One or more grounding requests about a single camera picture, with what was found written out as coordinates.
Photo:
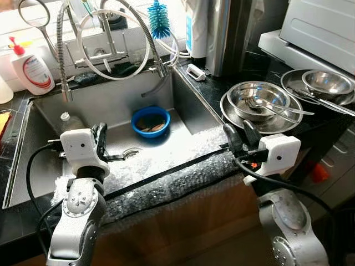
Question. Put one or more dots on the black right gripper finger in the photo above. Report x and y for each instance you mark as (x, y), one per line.
(233, 139)
(251, 134)

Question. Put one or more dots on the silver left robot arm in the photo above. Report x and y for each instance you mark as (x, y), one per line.
(77, 221)

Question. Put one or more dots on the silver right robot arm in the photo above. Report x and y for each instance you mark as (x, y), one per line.
(288, 221)

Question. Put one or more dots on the white kitchen appliance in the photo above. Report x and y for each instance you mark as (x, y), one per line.
(321, 27)

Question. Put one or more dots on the large steel plate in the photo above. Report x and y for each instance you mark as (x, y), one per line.
(266, 128)

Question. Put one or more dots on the clear plastic bottle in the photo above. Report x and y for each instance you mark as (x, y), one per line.
(71, 123)

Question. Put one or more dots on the stainless steel sink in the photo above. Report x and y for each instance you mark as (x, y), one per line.
(111, 105)

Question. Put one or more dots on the blue plastic bowl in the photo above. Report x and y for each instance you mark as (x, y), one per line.
(136, 124)

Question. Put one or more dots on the steel spoon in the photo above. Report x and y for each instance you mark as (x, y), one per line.
(294, 110)
(285, 117)

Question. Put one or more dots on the large steel bowl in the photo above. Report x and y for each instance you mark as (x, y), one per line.
(249, 91)

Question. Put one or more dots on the dark green scouring sponge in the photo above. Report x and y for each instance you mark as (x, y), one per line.
(86, 79)

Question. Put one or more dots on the small steel plate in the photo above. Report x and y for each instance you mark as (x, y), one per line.
(291, 83)

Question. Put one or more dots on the small orange object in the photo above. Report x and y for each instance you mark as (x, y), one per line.
(320, 173)

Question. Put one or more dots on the translucent thin tube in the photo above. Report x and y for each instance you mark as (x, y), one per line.
(158, 88)

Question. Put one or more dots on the small white plastic holder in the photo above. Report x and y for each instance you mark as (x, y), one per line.
(196, 72)

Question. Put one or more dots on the chrome spring neck faucet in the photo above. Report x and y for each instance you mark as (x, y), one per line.
(102, 58)

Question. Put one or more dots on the steel chopstick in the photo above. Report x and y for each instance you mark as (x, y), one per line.
(333, 106)
(327, 100)

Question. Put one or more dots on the grey cabinet drawers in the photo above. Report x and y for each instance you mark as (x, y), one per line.
(338, 166)

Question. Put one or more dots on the white dish soap bottle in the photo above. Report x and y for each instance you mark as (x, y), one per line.
(33, 72)

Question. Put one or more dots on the small steel bowl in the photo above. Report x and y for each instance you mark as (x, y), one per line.
(327, 83)

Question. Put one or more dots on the yellow sponge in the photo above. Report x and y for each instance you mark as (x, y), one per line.
(4, 123)

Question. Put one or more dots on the tall steel cylinder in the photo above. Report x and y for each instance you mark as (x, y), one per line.
(230, 33)

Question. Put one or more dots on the white bag with blue label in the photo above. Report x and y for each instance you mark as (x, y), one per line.
(195, 27)

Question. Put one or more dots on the blue bottle brush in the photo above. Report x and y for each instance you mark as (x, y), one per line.
(159, 19)

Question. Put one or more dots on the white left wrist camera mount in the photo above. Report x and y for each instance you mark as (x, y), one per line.
(77, 147)

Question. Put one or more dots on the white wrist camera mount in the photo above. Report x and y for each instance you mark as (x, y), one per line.
(77, 147)
(280, 155)

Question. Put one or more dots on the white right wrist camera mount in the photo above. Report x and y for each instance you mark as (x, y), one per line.
(280, 155)

